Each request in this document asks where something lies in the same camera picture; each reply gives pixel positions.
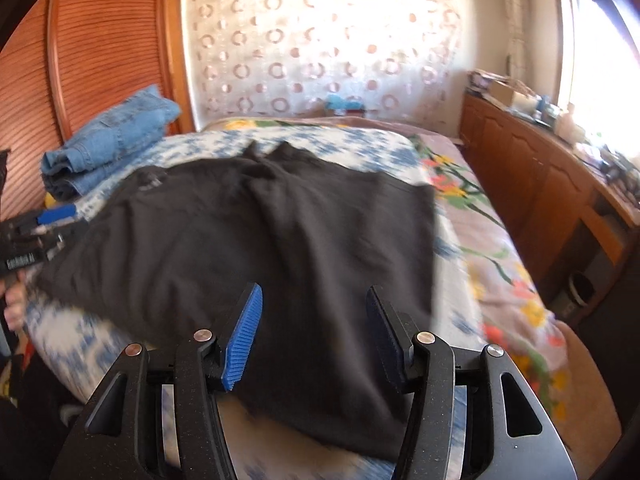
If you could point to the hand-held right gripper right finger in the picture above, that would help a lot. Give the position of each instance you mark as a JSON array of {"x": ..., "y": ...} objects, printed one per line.
[{"x": 382, "y": 330}]

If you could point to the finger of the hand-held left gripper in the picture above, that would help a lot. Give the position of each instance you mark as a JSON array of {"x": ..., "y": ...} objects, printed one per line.
[{"x": 56, "y": 215}]

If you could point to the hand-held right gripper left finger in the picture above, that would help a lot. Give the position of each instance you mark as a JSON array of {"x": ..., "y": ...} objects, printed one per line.
[{"x": 242, "y": 335}]

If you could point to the black pants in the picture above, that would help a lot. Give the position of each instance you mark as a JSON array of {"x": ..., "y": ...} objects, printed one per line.
[{"x": 250, "y": 235}]

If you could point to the person's left hand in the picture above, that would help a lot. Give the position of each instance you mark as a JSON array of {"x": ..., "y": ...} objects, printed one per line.
[{"x": 12, "y": 307}]

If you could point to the blue floral white bedsheet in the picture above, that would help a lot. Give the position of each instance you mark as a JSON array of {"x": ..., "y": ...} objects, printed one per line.
[{"x": 75, "y": 340}]

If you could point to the folded blue jeans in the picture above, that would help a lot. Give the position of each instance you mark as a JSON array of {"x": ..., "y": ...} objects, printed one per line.
[{"x": 115, "y": 135}]

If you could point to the pink floral blanket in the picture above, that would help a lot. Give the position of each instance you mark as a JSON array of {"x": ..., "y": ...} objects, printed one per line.
[{"x": 495, "y": 270}]

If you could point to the wooden louvered wardrobe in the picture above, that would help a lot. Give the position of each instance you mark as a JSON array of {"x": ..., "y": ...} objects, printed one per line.
[{"x": 100, "y": 35}]

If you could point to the black waste bin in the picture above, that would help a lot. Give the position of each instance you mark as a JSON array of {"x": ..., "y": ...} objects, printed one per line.
[{"x": 582, "y": 289}]

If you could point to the wooden sideboard cabinet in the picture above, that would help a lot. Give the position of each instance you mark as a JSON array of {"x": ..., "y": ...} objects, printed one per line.
[{"x": 525, "y": 160}]

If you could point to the box with blue item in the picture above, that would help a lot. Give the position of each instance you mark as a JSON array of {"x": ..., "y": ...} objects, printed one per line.
[{"x": 345, "y": 102}]

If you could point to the cardboard box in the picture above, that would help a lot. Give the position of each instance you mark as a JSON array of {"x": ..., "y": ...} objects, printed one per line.
[{"x": 502, "y": 91}]

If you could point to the sideboard top clutter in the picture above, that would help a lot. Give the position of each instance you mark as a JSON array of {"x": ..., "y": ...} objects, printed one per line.
[{"x": 565, "y": 120}]

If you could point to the sheer circle-patterned curtain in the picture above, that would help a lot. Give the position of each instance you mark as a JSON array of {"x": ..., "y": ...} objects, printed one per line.
[{"x": 325, "y": 35}]

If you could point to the beige side curtain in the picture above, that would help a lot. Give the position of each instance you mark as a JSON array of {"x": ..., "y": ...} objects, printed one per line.
[{"x": 520, "y": 20}]

